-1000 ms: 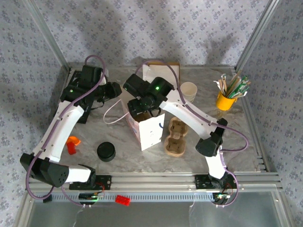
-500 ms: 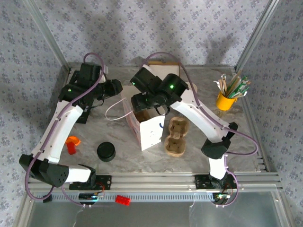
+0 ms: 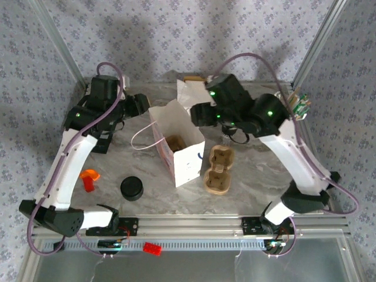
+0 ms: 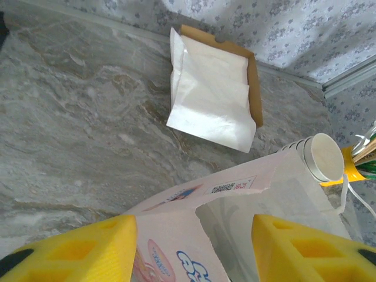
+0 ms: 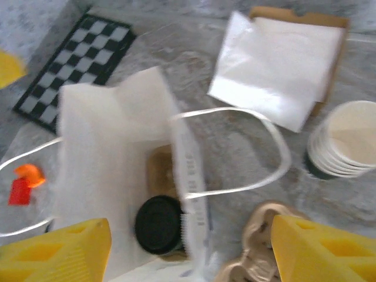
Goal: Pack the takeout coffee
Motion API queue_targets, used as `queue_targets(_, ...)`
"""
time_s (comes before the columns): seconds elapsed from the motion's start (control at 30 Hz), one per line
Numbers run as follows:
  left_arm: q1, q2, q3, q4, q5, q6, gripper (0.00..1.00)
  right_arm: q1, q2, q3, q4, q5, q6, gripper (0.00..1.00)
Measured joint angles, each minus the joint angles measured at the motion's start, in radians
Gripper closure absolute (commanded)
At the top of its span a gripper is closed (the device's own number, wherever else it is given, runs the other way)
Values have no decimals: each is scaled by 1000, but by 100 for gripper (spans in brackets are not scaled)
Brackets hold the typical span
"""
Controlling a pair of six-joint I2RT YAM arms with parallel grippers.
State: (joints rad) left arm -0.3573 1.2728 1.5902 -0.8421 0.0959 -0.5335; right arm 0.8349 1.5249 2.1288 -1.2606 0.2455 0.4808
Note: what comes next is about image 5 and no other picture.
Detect brown pulp cup carrier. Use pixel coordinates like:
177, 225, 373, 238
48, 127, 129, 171
214, 200, 312, 282
146, 144, 189, 262

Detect black white chessboard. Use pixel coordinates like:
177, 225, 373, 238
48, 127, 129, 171
12, 13, 137, 135

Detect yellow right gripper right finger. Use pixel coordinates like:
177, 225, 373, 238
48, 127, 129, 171
270, 214, 376, 282

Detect stacked paper coffee cups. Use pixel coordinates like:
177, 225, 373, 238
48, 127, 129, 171
304, 100, 376, 180

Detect red orange plastic piece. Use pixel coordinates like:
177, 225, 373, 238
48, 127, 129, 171
8, 163, 46, 206

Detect flat white paper bag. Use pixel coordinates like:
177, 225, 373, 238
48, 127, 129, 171
249, 6, 351, 117

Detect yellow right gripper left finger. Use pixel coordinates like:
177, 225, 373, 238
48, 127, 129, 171
0, 217, 112, 282

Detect white paper carry bag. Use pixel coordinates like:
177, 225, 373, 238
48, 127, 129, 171
0, 66, 292, 282

